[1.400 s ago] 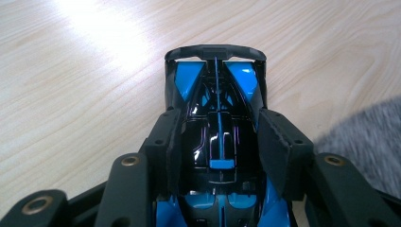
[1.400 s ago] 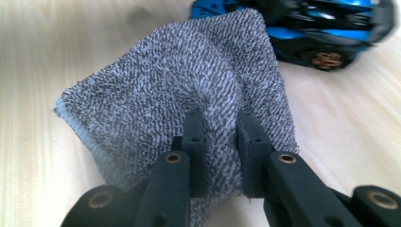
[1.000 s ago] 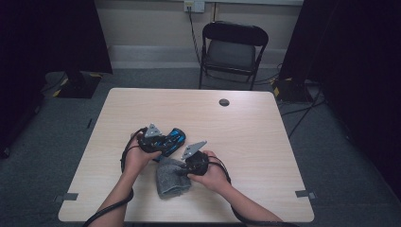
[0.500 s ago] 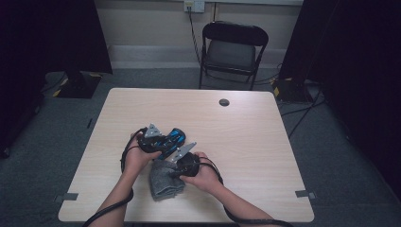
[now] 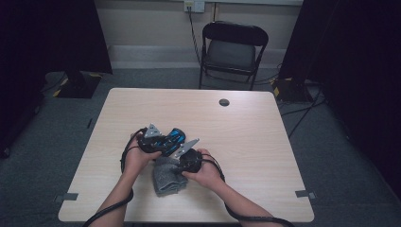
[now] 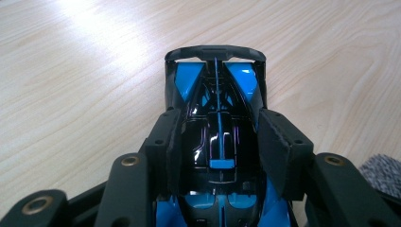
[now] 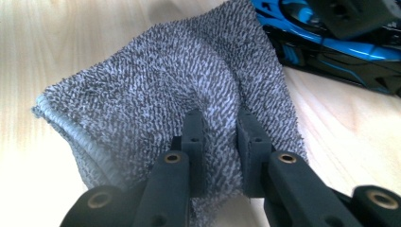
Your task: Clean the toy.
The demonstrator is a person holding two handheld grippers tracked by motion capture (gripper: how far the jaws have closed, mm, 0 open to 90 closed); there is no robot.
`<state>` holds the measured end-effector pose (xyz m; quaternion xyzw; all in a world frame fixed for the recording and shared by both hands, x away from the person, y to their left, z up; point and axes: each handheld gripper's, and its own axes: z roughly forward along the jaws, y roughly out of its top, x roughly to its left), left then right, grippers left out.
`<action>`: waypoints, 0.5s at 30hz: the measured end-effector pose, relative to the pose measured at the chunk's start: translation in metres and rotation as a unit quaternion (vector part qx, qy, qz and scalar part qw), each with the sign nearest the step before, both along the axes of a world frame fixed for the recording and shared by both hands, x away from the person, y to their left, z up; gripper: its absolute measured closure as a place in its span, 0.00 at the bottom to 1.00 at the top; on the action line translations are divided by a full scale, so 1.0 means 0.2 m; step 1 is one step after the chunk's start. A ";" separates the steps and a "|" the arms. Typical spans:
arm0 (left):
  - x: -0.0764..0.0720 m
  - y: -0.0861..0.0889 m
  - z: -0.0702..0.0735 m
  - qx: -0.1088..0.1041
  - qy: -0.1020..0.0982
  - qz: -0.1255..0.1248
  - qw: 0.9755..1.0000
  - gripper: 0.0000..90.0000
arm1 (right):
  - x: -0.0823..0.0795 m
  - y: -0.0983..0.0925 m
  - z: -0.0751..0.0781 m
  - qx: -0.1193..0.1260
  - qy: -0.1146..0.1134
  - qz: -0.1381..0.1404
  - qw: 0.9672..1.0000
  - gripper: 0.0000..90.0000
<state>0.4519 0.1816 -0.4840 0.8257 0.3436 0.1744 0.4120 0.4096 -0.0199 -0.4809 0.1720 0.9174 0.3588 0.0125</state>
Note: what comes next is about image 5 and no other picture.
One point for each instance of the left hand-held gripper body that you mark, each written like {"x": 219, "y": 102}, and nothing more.
{"x": 153, "y": 132}

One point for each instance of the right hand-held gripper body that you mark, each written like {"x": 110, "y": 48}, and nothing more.
{"x": 190, "y": 162}

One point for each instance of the blue toy car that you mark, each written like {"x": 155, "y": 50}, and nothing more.
{"x": 175, "y": 138}

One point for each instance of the grey towel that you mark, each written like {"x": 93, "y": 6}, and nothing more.
{"x": 168, "y": 179}

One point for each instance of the person's right hand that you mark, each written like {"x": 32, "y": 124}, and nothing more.
{"x": 208, "y": 175}

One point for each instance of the person's left hand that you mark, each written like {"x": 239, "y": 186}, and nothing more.
{"x": 135, "y": 162}

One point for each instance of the small black floor strip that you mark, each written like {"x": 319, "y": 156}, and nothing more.
{"x": 90, "y": 123}

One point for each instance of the black stand base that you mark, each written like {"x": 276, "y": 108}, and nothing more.
{"x": 291, "y": 91}
{"x": 78, "y": 86}

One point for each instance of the grey tape strip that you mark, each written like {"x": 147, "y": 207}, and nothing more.
{"x": 304, "y": 194}
{"x": 67, "y": 197}

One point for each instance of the black folding chair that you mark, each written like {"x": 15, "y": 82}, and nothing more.
{"x": 231, "y": 55}

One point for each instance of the black curtain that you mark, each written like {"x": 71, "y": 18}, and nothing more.
{"x": 356, "y": 63}
{"x": 47, "y": 38}

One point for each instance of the white wall socket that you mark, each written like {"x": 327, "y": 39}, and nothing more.
{"x": 194, "y": 5}

